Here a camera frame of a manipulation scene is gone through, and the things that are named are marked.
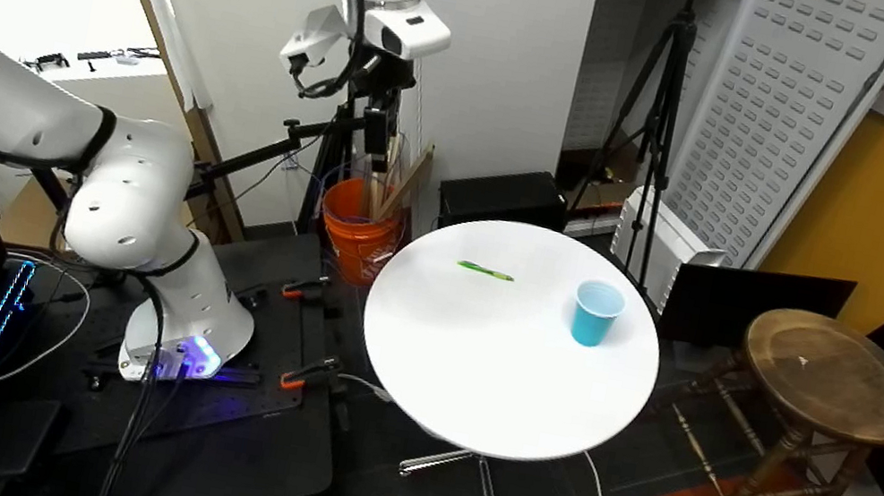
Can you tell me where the black box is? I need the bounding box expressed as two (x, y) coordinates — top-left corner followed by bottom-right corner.
(433, 153), (575, 249)

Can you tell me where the white ribbed box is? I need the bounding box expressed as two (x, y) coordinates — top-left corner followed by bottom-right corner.
(602, 182), (734, 322)

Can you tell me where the blue plastic cup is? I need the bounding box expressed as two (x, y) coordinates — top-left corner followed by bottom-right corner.
(567, 277), (631, 354)

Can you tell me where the grey cable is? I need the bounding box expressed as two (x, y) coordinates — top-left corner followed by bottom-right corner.
(0, 251), (98, 412)

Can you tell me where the orange-handled clamp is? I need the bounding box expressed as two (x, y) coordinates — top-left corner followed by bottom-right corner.
(277, 348), (343, 400)
(279, 269), (335, 308)

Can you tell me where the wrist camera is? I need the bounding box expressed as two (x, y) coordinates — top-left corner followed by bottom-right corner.
(277, 0), (355, 83)

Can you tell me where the white perforated panel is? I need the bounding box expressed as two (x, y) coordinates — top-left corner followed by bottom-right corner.
(653, 0), (884, 296)

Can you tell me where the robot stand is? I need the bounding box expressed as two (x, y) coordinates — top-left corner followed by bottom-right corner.
(0, 177), (376, 496)

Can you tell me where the bundle of wooden sticks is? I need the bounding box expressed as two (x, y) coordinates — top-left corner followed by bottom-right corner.
(359, 134), (436, 230)

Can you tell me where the green pen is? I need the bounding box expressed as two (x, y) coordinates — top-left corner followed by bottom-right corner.
(455, 258), (518, 285)

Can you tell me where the orange bucket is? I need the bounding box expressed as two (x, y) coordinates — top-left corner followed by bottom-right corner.
(307, 170), (418, 295)

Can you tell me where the round wooden stool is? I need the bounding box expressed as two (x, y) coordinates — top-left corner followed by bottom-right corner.
(655, 289), (884, 496)

